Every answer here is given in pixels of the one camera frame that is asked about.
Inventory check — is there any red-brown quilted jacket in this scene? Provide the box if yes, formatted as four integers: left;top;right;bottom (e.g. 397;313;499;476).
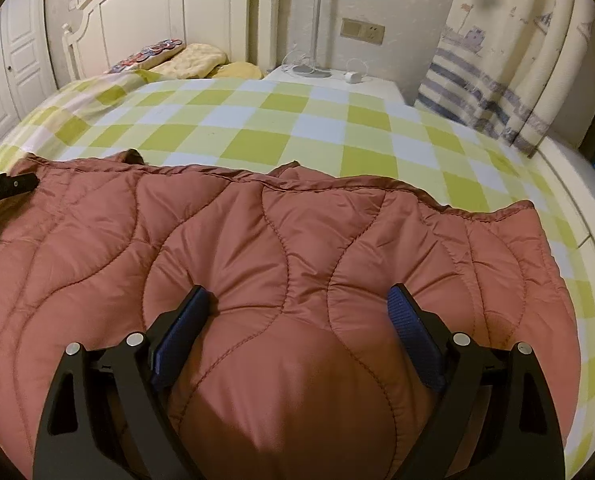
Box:
0;151;581;479

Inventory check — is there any white wardrobe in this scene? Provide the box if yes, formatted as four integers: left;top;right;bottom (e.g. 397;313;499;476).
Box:
0;0;56;141

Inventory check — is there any patterned multicolour pillow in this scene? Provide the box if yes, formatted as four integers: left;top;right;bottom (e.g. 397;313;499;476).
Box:
107;38;186;74

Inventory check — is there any yellow pillow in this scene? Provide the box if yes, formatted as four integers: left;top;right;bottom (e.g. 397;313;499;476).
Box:
151;44;265;80

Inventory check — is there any green white checkered bed sheet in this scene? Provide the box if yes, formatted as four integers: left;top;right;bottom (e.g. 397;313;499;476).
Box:
0;70;595;474

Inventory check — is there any white wooden headboard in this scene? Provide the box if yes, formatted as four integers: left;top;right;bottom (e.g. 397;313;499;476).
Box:
62;0;280;80

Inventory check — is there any white nightstand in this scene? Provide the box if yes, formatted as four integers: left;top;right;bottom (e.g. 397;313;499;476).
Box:
265;66;406;103

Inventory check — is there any cream nautical print curtain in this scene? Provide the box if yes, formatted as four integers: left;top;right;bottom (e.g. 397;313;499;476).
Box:
416;0;595;154

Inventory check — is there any white charger with cable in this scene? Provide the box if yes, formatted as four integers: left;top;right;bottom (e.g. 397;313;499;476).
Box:
344;58;369;84

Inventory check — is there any wall socket plate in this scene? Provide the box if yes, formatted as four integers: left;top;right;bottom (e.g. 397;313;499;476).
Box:
340;18;385;46

